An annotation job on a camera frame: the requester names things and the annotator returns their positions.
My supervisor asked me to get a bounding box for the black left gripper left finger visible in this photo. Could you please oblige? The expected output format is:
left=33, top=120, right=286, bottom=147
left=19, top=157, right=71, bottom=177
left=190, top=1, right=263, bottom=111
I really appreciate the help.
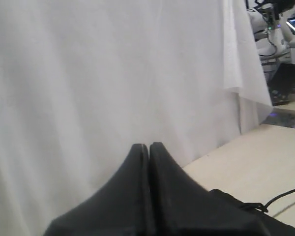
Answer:
left=45, top=144, right=154, bottom=236

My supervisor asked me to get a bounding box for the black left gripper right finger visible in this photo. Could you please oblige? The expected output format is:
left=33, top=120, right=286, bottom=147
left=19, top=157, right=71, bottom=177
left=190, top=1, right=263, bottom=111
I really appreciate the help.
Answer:
left=149, top=143, right=268, bottom=236

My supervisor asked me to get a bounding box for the black plastic tool case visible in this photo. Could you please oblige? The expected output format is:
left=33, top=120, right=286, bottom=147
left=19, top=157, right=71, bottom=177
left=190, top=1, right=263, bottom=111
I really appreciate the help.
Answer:
left=209, top=189, right=295, bottom=236

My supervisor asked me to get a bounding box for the black cord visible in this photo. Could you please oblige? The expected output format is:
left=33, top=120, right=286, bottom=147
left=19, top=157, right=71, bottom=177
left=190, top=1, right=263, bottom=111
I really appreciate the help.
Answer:
left=238, top=185, right=295, bottom=213

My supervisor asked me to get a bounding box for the white backdrop curtain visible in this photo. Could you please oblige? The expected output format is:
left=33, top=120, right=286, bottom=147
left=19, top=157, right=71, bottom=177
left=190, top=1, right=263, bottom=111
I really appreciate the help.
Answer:
left=0, top=0, right=272, bottom=236

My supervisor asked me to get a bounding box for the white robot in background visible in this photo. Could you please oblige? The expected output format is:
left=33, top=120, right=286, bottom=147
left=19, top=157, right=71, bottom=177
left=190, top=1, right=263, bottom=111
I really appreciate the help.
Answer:
left=245, top=0, right=295, bottom=64

